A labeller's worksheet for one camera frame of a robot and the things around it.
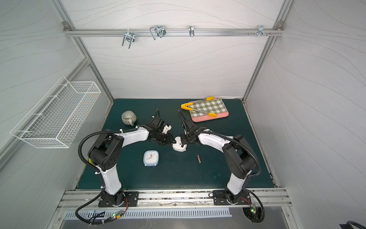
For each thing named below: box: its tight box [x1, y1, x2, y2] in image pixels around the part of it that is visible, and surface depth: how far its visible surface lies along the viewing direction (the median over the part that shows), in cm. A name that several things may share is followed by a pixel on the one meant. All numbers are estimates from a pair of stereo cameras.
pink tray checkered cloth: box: [189, 97, 230, 123], surface depth 117 cm
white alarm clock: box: [172, 136, 188, 152], surface depth 92 cm
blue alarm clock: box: [143, 149, 160, 167], surface depth 87 cm
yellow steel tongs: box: [181, 96, 218, 118], surface depth 117 cm
